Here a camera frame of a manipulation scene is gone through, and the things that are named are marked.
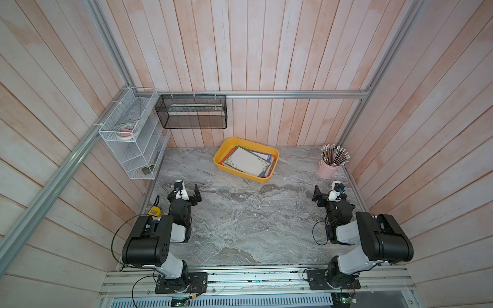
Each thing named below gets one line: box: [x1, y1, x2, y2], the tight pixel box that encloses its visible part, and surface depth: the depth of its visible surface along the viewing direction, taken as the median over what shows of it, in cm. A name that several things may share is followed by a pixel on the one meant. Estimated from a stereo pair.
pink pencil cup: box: [317, 158, 340, 180], surface depth 103 cm
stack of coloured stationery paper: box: [218, 146, 277, 178], surface depth 116 cm
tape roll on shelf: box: [114, 123, 135, 140], surface depth 75 cm
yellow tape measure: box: [147, 195, 163, 218], surface depth 92 cm
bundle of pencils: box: [320, 143, 351, 166], surface depth 102 cm
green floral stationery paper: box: [223, 145, 272, 178], surface depth 115 cm
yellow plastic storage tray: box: [213, 136, 280, 184], surface depth 117 cm
